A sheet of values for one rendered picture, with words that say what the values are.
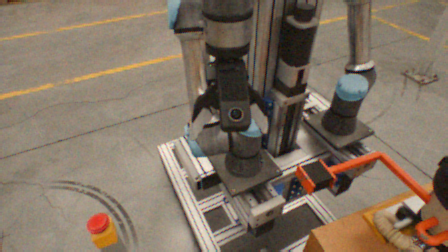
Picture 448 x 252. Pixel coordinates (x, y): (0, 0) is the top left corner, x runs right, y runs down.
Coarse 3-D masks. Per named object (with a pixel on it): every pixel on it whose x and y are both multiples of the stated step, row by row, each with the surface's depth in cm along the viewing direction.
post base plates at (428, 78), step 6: (414, 66) 352; (420, 66) 338; (432, 66) 332; (402, 72) 351; (408, 72) 349; (414, 72) 341; (426, 72) 341; (432, 72) 334; (414, 78) 339; (420, 78) 339; (426, 78) 339; (432, 78) 337; (438, 78) 341; (420, 84) 334; (426, 84) 335
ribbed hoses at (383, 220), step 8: (376, 216) 81; (384, 216) 80; (392, 216) 82; (376, 224) 80; (384, 224) 78; (392, 224) 83; (384, 232) 77; (392, 232) 76; (392, 240) 75; (400, 240) 74; (408, 240) 74; (400, 248) 74; (408, 248) 73; (416, 248) 72
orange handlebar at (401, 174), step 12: (372, 156) 90; (384, 156) 90; (336, 168) 86; (348, 168) 87; (396, 168) 86; (408, 180) 83; (420, 192) 80; (420, 228) 71; (432, 240) 69; (444, 240) 70
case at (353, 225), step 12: (408, 192) 109; (384, 204) 105; (348, 216) 101; (360, 216) 101; (324, 228) 97; (336, 228) 97; (348, 228) 97; (360, 228) 97; (312, 240) 98; (324, 240) 94; (336, 240) 94; (348, 240) 94; (360, 240) 94; (372, 240) 94
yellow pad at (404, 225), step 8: (400, 200) 91; (384, 208) 89; (392, 208) 89; (400, 208) 86; (368, 216) 87; (400, 216) 85; (408, 216) 87; (368, 224) 86; (400, 224) 84; (408, 224) 84; (416, 224) 85; (376, 232) 84; (400, 232) 83; (408, 232) 83; (384, 240) 82
